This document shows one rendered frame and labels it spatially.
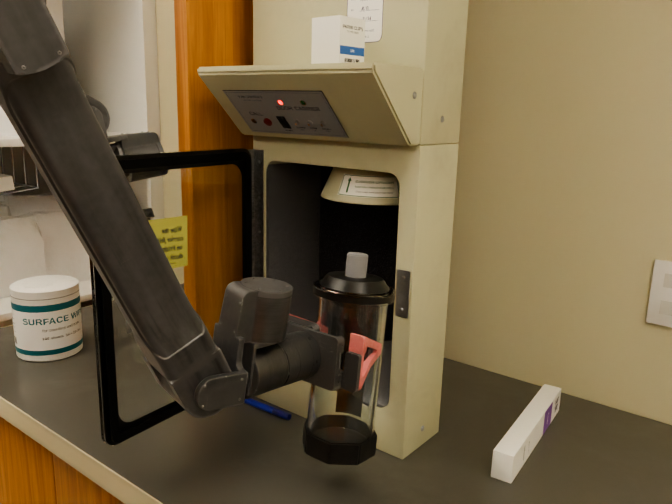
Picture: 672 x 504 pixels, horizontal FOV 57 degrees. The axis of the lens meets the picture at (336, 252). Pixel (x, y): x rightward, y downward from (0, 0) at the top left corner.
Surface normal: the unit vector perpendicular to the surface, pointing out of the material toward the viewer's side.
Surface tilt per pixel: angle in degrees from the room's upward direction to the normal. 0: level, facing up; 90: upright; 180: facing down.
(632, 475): 0
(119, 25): 90
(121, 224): 93
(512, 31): 90
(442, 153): 90
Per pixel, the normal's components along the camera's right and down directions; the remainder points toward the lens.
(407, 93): 0.78, 0.16
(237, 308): -0.74, -0.06
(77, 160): 0.59, 0.29
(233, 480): 0.03, -0.97
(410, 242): -0.62, 0.16
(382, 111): -0.46, 0.80
